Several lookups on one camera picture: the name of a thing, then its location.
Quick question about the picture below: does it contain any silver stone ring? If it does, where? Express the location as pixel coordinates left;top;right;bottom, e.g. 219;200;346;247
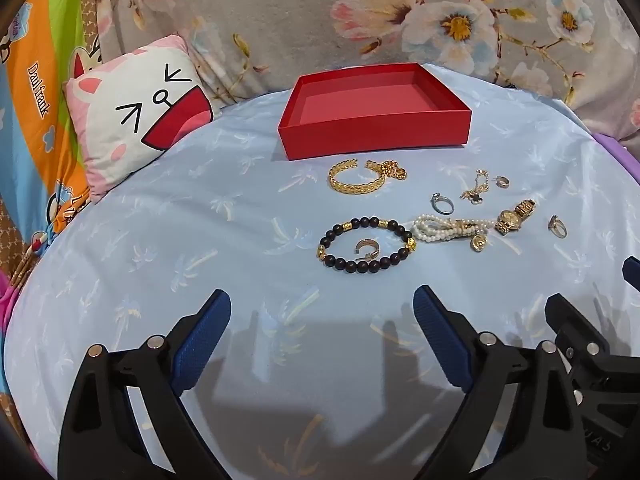
430;192;456;216

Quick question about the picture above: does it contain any red cardboard tray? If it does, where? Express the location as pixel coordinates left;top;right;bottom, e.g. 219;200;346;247
278;63;472;160

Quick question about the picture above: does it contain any white cat face pillow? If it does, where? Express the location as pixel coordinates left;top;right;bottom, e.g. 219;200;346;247
64;35;214;203

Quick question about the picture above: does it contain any small gold hoop earring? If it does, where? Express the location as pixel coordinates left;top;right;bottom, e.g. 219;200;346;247
354;238;380;262

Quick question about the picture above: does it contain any grey floral fleece blanket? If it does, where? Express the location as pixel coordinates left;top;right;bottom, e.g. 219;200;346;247
82;0;639;150

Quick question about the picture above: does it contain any gold cuff bangle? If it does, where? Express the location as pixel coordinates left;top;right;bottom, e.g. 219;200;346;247
328;158;386;195

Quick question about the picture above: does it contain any black bead bracelet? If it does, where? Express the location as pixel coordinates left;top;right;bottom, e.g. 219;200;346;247
314;216;419;276

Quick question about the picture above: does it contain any gold clover chain bracelet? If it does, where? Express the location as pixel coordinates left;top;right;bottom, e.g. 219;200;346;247
459;168;490;206

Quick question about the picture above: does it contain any white pearl bracelet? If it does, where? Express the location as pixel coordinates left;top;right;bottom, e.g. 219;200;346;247
410;212;497;244

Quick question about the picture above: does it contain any gold wristwatch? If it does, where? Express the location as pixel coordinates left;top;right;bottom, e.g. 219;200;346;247
494;198;536;236

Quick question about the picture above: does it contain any colourful cartoon bedsheet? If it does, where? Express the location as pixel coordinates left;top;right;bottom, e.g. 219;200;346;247
1;0;102;292

